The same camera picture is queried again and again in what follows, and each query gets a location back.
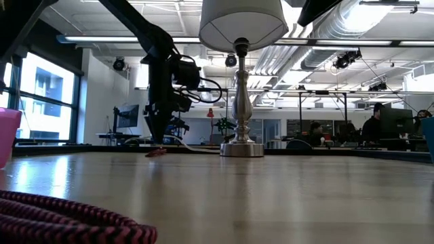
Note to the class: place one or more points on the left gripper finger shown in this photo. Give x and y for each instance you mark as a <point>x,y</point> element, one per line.
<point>154,127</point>
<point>162,127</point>

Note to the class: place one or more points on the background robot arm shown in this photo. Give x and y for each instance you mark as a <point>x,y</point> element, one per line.
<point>223,124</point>
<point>178,127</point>

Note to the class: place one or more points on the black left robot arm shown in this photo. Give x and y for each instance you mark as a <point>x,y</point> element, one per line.
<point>142,27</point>

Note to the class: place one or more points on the monitor on arm mount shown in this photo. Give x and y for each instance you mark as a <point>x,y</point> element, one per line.
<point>128,116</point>

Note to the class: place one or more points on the dark desk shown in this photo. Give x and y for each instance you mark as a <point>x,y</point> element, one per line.
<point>117,136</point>

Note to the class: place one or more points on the red desk lamp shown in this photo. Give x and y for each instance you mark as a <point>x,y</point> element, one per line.
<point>210,113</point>

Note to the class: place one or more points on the round black ceiling device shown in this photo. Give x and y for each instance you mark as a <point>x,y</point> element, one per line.
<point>231,60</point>
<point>118,63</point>

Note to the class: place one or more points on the silver table lamp white shade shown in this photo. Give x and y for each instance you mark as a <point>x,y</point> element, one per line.
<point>241,108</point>

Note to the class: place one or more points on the overhead LED light bar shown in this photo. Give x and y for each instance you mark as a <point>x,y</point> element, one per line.
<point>101,39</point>

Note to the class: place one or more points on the large window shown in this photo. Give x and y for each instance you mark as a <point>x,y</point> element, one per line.
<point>47,95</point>

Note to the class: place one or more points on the dark blue chair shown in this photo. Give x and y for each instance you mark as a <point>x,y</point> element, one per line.
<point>298,144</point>

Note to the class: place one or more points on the pink plastic bin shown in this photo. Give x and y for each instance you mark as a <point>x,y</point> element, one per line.
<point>8,135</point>

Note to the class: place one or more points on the person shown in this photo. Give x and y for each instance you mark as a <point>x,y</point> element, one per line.
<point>422,118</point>
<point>372,125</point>
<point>315,132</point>

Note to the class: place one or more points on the dark computer monitor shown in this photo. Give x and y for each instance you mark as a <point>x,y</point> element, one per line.
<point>396,120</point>

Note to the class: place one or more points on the blue plastic bin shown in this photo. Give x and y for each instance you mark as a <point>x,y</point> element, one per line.
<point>428,135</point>

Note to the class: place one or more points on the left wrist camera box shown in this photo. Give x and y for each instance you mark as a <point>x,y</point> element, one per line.
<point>186,72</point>

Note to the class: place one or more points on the black metal station frame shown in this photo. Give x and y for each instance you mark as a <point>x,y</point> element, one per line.
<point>226,101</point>
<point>300,108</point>

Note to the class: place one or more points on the black table edge frame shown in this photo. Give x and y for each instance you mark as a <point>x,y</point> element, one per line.
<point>339,152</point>

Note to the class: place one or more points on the black overhead camera rig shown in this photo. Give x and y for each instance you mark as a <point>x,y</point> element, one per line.
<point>346,59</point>
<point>378,86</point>

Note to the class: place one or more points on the silver ventilation duct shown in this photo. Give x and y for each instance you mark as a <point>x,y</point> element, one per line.
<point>339,30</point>

